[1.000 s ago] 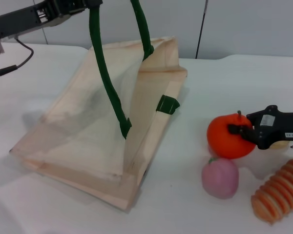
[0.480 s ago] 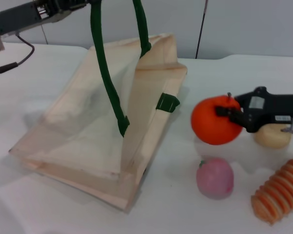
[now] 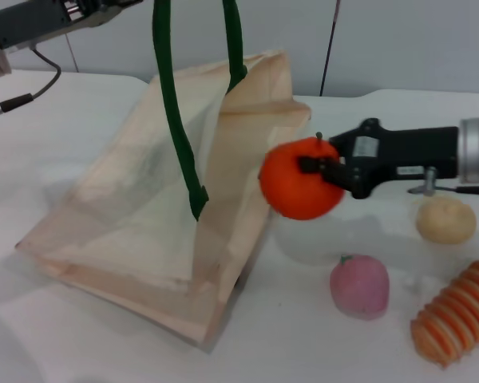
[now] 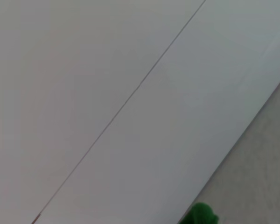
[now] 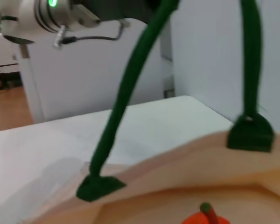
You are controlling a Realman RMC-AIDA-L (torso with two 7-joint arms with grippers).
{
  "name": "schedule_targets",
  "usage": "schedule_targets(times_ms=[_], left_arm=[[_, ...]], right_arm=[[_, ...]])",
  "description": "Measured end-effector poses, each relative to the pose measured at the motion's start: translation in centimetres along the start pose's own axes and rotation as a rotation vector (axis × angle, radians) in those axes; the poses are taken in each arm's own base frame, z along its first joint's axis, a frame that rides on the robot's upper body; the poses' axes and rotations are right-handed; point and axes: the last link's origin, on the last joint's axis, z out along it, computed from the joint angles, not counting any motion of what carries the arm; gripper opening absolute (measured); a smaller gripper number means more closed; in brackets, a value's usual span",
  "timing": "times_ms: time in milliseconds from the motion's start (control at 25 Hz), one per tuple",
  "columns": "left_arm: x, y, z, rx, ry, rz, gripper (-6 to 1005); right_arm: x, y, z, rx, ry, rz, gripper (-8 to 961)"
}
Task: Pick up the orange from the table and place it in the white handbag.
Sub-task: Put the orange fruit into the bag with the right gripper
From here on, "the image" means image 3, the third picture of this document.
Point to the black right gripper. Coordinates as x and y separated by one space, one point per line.
407 153

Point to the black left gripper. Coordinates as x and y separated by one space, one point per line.
32 24

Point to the orange toy fruit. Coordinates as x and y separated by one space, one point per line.
299 191

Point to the cream round toy bun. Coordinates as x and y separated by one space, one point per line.
445 221

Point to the pink toy peach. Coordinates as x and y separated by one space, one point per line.
359 289

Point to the orange striped toy bread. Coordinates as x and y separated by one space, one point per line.
455 315

